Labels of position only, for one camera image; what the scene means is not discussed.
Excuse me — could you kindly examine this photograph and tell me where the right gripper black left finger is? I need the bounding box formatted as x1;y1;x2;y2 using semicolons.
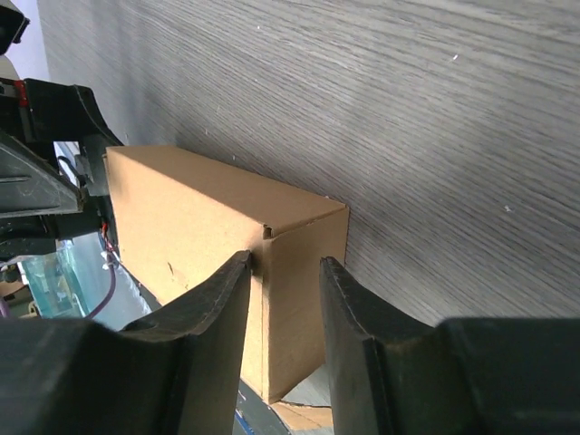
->
1;251;251;434

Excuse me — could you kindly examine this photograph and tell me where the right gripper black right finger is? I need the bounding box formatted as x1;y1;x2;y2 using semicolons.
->
320;257;579;434

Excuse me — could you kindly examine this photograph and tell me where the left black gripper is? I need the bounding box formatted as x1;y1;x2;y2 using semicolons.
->
1;79;122;264

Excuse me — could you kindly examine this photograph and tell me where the brown cardboard paper box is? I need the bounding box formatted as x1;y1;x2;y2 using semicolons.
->
104;146;349;430

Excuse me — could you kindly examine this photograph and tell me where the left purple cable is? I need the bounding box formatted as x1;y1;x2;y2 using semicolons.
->
0;251;120;321

